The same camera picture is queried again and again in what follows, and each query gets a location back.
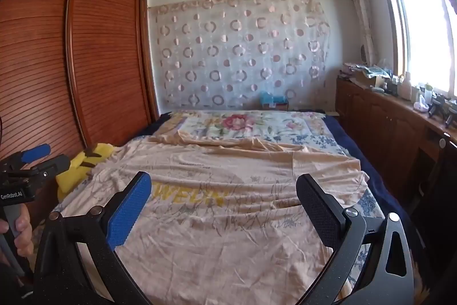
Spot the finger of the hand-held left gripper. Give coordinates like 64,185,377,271
0,143,51,170
30,154,71,181

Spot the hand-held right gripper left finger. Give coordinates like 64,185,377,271
34,171,152,305

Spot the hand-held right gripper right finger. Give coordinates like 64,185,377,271
296,174,416,305

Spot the beige blanket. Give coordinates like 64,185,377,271
53,131,370,305

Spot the person's left hand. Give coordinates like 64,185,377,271
0,207,35,266

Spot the yellow plush toy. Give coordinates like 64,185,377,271
55,142,115,202

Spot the blue floral bed sheet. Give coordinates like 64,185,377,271
50,131,379,305

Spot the long wooden cabinet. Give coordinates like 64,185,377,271
336,74,457,220

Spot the wooden slatted wardrobe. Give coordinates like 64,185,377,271
0,0,159,220

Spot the blue tissue pack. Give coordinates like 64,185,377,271
259,91,289,110

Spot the pink floral blanket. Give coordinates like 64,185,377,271
168,108,338,145

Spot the cardboard box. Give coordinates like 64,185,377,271
352,71,384,88

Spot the white plastic bottle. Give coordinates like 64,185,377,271
399,72,413,100

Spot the teal plastic packet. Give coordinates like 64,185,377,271
357,64,384,75

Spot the black stand tool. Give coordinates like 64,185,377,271
428,96,445,119
443,104,457,130

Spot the circle-patterned sheer curtain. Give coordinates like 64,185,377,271
148,0,332,113

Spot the cream floral window curtain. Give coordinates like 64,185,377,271
341,0,379,66

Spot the wooden-framed window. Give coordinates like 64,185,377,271
373,0,457,102

